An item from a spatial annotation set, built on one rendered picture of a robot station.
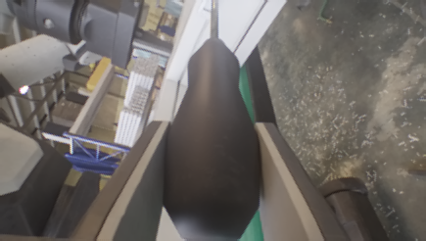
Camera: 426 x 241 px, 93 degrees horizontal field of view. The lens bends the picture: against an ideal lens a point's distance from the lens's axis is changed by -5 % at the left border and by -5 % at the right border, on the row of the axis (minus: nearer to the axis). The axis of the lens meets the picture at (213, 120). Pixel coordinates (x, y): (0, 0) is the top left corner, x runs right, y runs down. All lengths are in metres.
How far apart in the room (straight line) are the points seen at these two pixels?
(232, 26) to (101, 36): 0.20
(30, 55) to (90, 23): 0.28
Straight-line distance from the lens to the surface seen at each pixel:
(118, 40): 0.36
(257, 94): 0.23
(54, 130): 4.46
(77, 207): 0.39
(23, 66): 0.62
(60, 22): 0.36
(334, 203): 0.94
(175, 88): 0.28
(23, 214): 0.35
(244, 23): 0.25
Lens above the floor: 0.95
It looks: 18 degrees down
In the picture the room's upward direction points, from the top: 72 degrees counter-clockwise
